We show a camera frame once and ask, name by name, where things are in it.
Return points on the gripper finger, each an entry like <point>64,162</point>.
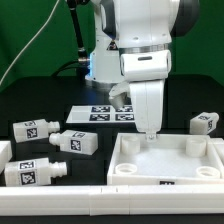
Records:
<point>151,136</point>

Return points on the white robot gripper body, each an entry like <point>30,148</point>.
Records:
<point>147,103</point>

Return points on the white square table top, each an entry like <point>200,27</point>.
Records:
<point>171,159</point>

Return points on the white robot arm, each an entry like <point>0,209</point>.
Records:
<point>131,57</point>

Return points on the white marker sheet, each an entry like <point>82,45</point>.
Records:
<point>107,114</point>

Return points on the white left obstacle block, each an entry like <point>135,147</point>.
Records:
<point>5,154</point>

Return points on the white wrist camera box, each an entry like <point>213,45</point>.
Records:
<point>118,94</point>

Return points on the white front obstacle rail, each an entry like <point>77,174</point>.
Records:
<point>111,200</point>

